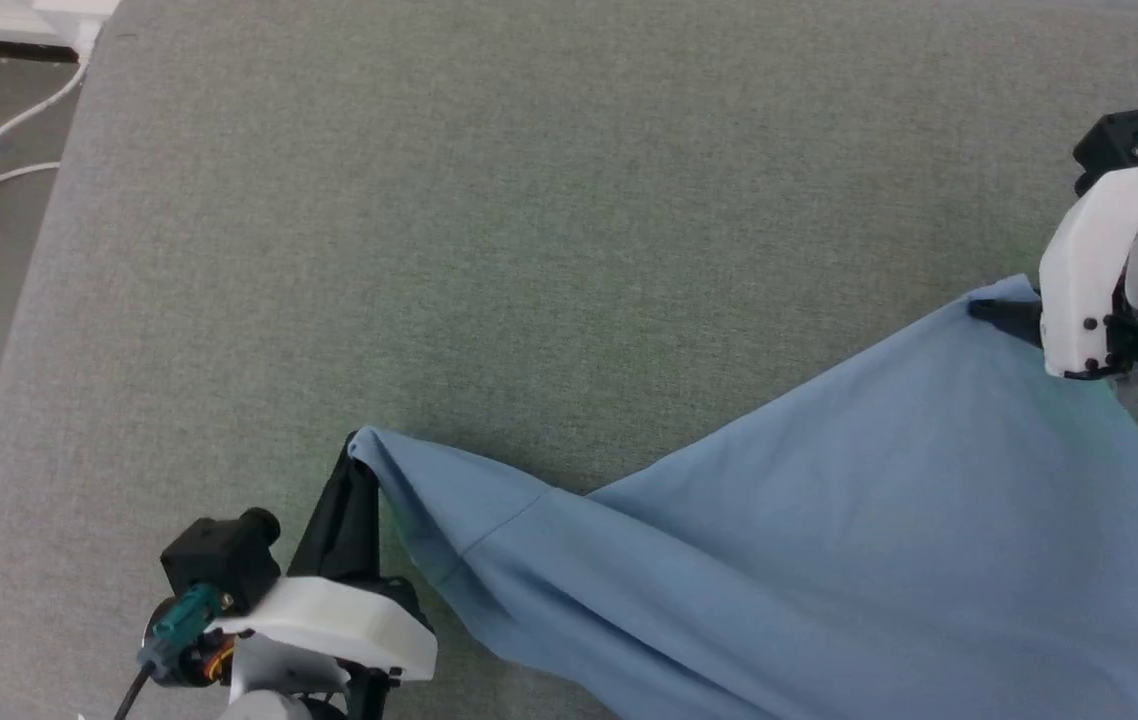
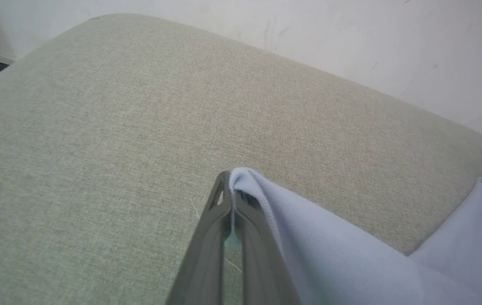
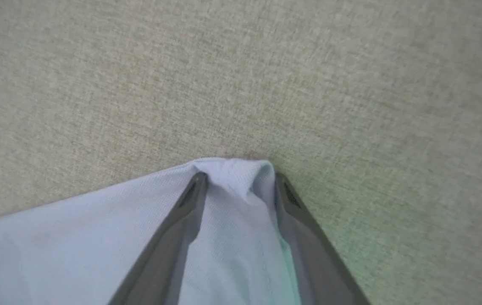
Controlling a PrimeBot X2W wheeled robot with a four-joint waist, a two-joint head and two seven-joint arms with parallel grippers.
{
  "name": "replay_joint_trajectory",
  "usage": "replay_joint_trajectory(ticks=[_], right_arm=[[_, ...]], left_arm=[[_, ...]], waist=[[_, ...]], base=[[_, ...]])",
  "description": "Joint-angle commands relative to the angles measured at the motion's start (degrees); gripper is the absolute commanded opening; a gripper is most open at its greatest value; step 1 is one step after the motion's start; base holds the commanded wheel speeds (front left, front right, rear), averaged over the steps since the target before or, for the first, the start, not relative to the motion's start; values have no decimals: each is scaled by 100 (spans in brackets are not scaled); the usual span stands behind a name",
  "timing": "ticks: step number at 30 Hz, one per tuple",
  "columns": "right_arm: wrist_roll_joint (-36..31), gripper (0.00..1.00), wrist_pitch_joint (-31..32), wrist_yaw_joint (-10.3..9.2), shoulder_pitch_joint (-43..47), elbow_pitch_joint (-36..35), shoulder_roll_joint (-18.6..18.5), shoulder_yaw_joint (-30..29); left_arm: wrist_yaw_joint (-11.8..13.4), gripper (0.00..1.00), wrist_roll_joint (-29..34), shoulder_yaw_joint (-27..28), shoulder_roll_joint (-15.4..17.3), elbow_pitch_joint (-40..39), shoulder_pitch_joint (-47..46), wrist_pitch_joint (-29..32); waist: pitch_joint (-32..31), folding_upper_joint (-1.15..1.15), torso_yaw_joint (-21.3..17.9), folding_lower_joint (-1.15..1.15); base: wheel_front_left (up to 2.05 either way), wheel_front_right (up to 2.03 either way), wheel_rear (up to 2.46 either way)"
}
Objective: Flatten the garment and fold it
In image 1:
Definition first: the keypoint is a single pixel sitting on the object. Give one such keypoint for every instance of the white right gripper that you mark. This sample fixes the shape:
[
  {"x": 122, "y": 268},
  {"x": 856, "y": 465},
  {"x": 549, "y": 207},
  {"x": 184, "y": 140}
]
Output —
[{"x": 1084, "y": 280}]

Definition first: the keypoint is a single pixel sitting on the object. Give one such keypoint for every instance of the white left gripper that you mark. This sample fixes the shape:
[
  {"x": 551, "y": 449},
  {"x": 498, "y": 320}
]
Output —
[{"x": 339, "y": 625}]

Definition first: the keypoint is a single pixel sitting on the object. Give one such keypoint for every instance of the light blue shirt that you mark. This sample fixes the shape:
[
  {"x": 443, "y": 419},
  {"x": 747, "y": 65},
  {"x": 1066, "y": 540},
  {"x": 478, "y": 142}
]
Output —
[{"x": 829, "y": 560}]

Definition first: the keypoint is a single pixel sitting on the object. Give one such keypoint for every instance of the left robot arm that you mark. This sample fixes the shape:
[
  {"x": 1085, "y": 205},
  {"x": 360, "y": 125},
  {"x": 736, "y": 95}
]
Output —
[{"x": 274, "y": 705}]

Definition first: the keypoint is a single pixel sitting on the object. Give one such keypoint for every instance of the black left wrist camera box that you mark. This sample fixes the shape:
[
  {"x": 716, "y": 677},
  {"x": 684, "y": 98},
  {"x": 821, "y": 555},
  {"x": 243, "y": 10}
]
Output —
[{"x": 219, "y": 555}]

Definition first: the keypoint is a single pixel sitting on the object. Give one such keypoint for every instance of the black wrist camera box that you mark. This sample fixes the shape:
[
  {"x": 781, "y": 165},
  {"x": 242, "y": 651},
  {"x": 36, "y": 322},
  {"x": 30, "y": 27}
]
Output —
[
  {"x": 1109, "y": 140},
  {"x": 219, "y": 555}
]

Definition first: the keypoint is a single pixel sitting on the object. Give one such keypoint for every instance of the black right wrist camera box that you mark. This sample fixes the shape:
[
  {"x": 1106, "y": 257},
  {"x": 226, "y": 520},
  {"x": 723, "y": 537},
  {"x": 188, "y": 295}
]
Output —
[{"x": 1109, "y": 140}]

